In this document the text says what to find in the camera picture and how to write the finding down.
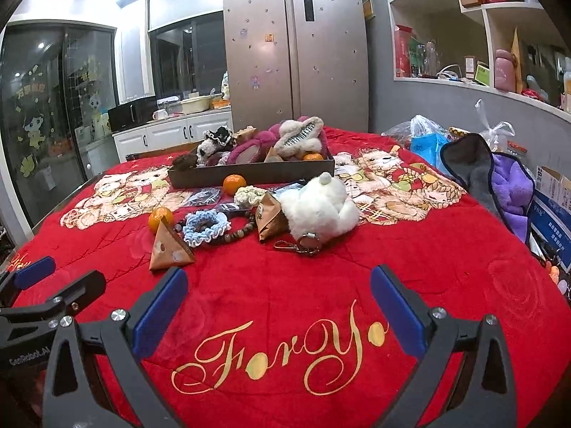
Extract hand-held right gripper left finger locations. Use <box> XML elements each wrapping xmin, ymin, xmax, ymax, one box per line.
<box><xmin>42</xmin><ymin>267</ymin><xmax>190</xmax><ymax>428</ymax></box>

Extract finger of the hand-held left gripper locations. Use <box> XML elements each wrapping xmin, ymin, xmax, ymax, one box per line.
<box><xmin>0</xmin><ymin>270</ymin><xmax>108</xmax><ymax>328</ymax></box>
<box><xmin>0</xmin><ymin>256</ymin><xmax>57</xmax><ymax>308</ymax></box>

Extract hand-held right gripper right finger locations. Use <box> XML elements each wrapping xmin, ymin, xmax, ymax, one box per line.
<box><xmin>369</xmin><ymin>264</ymin><xmax>529</xmax><ymax>428</ymax></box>

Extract blue crochet scrunchie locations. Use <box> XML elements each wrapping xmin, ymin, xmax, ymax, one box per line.
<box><xmin>182</xmin><ymin>210</ymin><xmax>231</xmax><ymax>247</ymax></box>

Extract white plush bear keychain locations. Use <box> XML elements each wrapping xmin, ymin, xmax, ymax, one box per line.
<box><xmin>273</xmin><ymin>172</ymin><xmax>360</xmax><ymax>258</ymax></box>

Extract dark cardboard box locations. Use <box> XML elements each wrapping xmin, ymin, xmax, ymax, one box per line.
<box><xmin>167</xmin><ymin>140</ymin><xmax>336</xmax><ymax>189</ymax></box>

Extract red printed blanket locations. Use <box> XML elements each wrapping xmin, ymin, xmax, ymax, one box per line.
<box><xmin>9</xmin><ymin>126</ymin><xmax>567</xmax><ymax>428</ymax></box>

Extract black plastic packet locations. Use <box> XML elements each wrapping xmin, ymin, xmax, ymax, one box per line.
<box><xmin>182</xmin><ymin>188</ymin><xmax>222</xmax><ymax>208</ymax></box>

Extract cream crochet scrunchie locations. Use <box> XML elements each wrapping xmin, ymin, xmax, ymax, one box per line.
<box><xmin>234</xmin><ymin>185</ymin><xmax>268</xmax><ymax>208</ymax></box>

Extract wooden chair back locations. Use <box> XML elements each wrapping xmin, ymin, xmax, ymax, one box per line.
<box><xmin>126</xmin><ymin>143</ymin><xmax>201</xmax><ymax>162</ymax></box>

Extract glass door with stickers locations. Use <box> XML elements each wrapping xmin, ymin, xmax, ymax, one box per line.
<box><xmin>0</xmin><ymin>24</ymin><xmax>119</xmax><ymax>228</ymax></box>

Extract brown plush toy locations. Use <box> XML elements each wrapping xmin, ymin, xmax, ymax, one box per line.
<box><xmin>172</xmin><ymin>152</ymin><xmax>199</xmax><ymax>171</ymax></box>

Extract dark grey cloth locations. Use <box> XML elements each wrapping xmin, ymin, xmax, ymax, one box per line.
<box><xmin>440</xmin><ymin>133</ymin><xmax>505</xmax><ymax>228</ymax></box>

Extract blue plastic bag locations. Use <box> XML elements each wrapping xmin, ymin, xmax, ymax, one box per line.
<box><xmin>410</xmin><ymin>131</ymin><xmax>451</xmax><ymax>165</ymax></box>

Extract black white lace doll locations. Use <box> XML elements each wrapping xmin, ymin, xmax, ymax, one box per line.
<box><xmin>195</xmin><ymin>126</ymin><xmax>235</xmax><ymax>168</ymax></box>

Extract white kitchen cabinet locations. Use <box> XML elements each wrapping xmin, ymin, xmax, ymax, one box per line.
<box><xmin>111</xmin><ymin>111</ymin><xmax>233</xmax><ymax>163</ymax></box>

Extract black microwave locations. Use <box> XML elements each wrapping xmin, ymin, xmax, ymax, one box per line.
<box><xmin>107</xmin><ymin>97</ymin><xmax>158</xmax><ymax>133</ymax></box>

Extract printed cardboard box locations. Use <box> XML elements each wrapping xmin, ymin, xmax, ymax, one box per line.
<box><xmin>529</xmin><ymin>165</ymin><xmax>571</xmax><ymax>272</ymax></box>

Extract cream plastic basin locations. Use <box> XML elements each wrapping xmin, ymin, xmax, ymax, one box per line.
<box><xmin>180</xmin><ymin>96</ymin><xmax>210</xmax><ymax>114</ymax></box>

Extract green carton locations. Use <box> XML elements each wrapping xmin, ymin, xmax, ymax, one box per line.
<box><xmin>410</xmin><ymin>38</ymin><xmax>424</xmax><ymax>77</ymax></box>

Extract clear glass bottles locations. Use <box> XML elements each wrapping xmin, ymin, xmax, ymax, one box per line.
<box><xmin>424</xmin><ymin>40</ymin><xmax>442</xmax><ymax>76</ymax></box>

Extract red carton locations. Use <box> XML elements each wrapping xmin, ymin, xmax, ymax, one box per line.
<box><xmin>395</xmin><ymin>25</ymin><xmax>413</xmax><ymax>78</ymax></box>

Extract dark window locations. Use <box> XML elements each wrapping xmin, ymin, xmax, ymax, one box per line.
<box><xmin>147</xmin><ymin>9</ymin><xmax>228</xmax><ymax>99</ymax></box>

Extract silver double-door refrigerator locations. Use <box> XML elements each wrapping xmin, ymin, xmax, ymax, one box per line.
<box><xmin>223</xmin><ymin>0</ymin><xmax>370</xmax><ymax>133</ymax></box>

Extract wooden bead bracelet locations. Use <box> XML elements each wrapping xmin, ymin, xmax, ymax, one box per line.
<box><xmin>172</xmin><ymin>212</ymin><xmax>258</xmax><ymax>246</ymax></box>

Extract white wall shelf unit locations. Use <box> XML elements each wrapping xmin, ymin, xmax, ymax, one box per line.
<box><xmin>381</xmin><ymin>0</ymin><xmax>571</xmax><ymax>123</ymax></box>

